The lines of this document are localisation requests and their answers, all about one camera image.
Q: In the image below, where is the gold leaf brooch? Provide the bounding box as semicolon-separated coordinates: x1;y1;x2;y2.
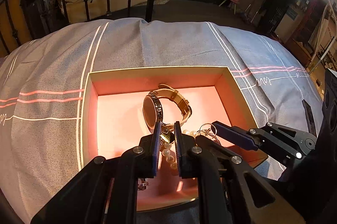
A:
138;178;148;191

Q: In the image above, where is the silver keyring charm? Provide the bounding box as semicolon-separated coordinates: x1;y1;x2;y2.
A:
198;123;217;139

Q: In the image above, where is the gold earring pair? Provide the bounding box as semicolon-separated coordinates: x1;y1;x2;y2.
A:
160;123;175;144

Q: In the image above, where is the open pale green box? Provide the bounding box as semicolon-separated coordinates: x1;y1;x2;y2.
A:
80;65;269;213

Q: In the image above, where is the green potted plant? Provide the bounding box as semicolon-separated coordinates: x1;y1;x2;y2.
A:
256;0;309;36

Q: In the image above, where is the white pearl bracelet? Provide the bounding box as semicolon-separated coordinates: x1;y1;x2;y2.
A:
160;129;199;170

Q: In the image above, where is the black smartphone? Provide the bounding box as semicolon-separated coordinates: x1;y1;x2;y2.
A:
302;100;317;137

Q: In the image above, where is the grey striped bedsheet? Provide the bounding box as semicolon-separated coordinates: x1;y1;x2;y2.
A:
0;17;326;224

